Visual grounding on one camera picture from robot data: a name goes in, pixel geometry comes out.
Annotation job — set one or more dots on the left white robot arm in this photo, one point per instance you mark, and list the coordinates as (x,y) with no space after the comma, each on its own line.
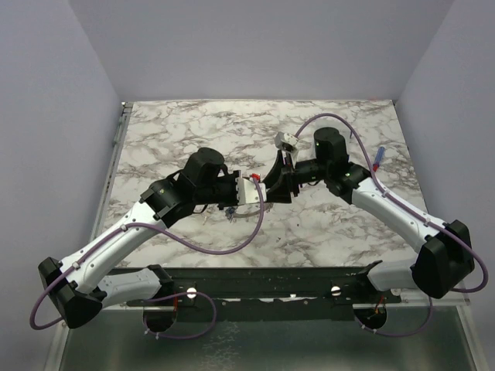
(73,284)

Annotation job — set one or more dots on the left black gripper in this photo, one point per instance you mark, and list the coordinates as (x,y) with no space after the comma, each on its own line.
(232,178)

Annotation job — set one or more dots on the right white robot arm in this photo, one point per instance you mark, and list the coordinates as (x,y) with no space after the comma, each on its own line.
(442,249)

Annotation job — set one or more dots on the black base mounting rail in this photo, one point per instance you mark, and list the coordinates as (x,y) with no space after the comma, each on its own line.
(265,294)

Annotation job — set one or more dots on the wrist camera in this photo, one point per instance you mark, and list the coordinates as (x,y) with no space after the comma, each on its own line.
(289,144)
(250,192)

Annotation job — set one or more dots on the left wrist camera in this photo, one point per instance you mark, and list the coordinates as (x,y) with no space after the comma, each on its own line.
(250,192)

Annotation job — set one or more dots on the perforated metal ring disc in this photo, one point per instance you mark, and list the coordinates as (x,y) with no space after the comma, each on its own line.
(243,215)

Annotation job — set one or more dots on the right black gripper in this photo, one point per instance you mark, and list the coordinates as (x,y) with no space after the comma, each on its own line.
(288,182)

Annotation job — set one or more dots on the blue red screwdriver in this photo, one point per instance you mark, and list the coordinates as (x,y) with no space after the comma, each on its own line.
(378,158)

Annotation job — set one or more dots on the aluminium frame rail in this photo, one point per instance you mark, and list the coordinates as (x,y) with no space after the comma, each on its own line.
(57,346)

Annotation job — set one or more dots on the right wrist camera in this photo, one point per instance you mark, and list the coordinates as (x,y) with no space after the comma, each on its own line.
(289,144)

